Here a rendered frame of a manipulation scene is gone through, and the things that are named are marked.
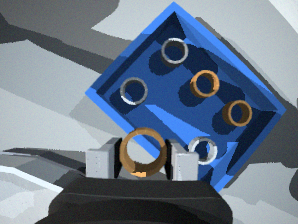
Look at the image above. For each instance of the grey metal bushing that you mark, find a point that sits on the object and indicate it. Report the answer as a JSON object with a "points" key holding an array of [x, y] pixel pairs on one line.
{"points": [[129, 81], [177, 43]]}

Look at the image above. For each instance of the blue square crate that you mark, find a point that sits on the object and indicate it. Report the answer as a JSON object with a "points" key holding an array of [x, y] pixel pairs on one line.
{"points": [[172, 110]]}

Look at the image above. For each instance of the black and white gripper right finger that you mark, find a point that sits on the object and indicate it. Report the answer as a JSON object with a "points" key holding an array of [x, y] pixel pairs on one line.
{"points": [[185, 163]]}

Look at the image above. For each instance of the steel bushing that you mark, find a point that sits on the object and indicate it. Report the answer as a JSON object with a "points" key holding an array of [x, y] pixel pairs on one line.
{"points": [[212, 152]]}

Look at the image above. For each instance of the bronze bushing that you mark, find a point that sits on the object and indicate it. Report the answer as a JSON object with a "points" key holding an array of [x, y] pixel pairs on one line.
{"points": [[143, 170], [214, 84], [246, 113]]}

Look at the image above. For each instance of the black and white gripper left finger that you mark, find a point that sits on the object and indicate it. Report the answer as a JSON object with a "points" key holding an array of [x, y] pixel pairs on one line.
{"points": [[105, 161]]}

